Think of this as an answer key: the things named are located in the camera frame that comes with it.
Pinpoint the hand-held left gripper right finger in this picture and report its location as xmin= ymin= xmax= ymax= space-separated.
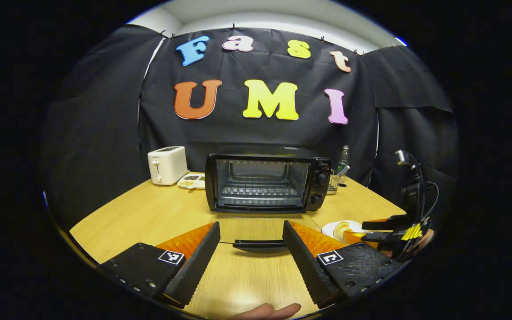
xmin=282 ymin=220 xmax=405 ymax=308

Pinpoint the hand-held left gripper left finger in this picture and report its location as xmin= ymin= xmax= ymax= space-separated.
xmin=100 ymin=221 xmax=221 ymax=308

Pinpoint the golden bread roll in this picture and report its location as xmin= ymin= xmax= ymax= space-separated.
xmin=334 ymin=221 xmax=360 ymax=243

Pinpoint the black electric oven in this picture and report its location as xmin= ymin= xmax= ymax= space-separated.
xmin=205 ymin=152 xmax=332 ymax=251

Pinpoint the white square plate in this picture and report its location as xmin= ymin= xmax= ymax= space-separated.
xmin=322 ymin=220 xmax=372 ymax=243

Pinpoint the clear plastic water bottle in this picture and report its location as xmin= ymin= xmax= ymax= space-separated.
xmin=337 ymin=145 xmax=351 ymax=186

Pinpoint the white divided snack tray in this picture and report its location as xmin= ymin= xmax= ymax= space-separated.
xmin=177 ymin=172 xmax=206 ymax=190

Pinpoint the white toaster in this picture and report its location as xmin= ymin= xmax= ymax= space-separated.
xmin=148 ymin=146 xmax=189 ymax=185

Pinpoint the black backdrop cloth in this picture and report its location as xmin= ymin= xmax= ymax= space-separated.
xmin=43 ymin=24 xmax=459 ymax=232

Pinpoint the black cable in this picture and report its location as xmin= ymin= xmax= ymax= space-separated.
xmin=420 ymin=180 xmax=440 ymax=219

